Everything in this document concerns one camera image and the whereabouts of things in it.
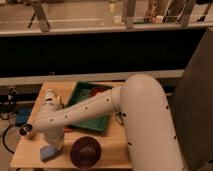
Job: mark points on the green plastic tray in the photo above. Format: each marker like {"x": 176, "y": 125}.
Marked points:
{"x": 80, "y": 93}

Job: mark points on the metal cup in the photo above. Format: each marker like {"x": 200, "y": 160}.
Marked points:
{"x": 27, "y": 131}

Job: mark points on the blue sponge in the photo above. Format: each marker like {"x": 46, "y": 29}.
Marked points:
{"x": 48, "y": 153}

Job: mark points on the purple bowl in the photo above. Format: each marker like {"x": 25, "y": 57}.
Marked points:
{"x": 85, "y": 152}

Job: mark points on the red item in tray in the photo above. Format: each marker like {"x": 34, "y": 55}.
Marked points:
{"x": 96, "y": 90}

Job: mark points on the grey cabinet panel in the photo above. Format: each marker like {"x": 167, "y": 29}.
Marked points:
{"x": 192, "y": 105}

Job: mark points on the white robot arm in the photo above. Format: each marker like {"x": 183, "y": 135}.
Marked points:
{"x": 152, "y": 140}

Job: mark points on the blue box on floor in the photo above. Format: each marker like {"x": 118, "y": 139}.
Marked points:
{"x": 22, "y": 116}

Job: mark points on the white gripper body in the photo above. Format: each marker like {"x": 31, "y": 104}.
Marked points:
{"x": 57, "y": 141}

